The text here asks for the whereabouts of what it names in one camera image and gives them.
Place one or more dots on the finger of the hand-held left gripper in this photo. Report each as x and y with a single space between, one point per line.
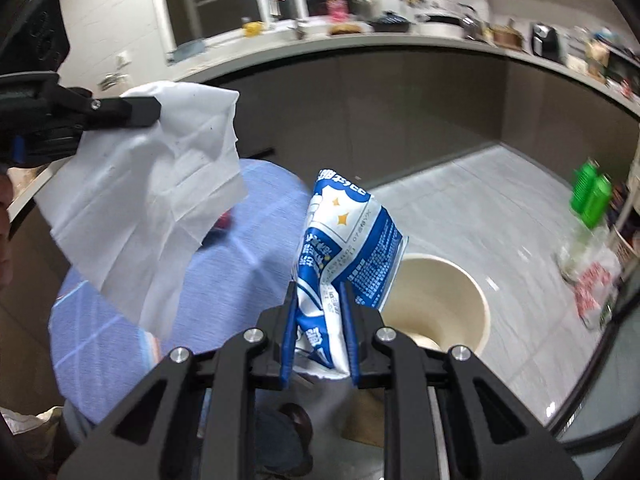
125 111

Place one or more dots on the white wall socket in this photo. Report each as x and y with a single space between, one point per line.
121 58

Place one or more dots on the clear glass jar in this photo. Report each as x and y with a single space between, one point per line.
112 80

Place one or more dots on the pink bottle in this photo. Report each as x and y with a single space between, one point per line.
337 7

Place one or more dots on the green bottle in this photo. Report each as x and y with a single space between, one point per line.
584 185
599 205

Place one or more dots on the person's blue jeans leg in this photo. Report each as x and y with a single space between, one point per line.
277 440

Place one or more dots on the round blue checked table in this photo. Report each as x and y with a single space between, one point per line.
240 280

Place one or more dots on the red white plastic bag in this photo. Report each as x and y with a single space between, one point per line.
595 290

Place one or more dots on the white paper tissue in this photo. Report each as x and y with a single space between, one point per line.
150 185

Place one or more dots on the blue white snack packet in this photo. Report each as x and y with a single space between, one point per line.
345 240

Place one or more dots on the dark blue pot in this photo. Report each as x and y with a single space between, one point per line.
392 20

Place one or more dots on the white rice cooker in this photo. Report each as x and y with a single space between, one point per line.
440 19

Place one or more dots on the green capped bottles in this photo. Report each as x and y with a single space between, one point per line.
575 255

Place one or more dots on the black air fryer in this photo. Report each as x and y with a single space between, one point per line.
545 40

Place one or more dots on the dark glass jar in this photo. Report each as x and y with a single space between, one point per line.
360 2

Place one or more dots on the dark brown shoe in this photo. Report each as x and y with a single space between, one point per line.
297 416

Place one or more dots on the dark window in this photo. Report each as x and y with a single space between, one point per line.
215 0

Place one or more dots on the metal kettle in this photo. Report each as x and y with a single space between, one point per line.
472 27

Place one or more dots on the grey kitchen counter cabinet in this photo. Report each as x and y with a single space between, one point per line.
400 110

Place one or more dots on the brown pot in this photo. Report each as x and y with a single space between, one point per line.
507 35

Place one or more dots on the white crumpled cloth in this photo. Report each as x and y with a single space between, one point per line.
30 420

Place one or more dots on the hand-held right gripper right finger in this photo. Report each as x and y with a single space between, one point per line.
351 345

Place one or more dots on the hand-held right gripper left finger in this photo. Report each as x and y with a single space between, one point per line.
287 345

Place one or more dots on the beige round bin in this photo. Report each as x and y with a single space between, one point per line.
440 300

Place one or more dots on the brown bowl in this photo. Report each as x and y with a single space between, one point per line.
345 27

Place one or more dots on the small red object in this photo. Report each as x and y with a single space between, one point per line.
222 222

